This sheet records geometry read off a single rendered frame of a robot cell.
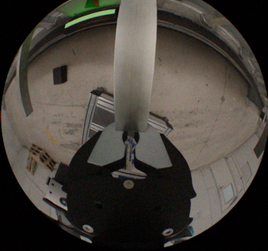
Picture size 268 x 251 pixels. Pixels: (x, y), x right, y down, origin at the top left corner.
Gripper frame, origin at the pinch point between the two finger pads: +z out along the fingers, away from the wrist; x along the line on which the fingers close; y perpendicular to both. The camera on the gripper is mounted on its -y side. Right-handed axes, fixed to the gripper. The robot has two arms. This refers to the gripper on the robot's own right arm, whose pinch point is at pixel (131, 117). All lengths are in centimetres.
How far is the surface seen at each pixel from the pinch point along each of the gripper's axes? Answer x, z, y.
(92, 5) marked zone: -11.9, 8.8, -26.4
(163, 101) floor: 33, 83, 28
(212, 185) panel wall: 230, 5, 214
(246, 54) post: 44, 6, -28
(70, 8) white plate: -17.0, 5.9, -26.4
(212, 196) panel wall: 220, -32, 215
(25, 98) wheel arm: -23.5, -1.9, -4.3
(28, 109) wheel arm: -23.5, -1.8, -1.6
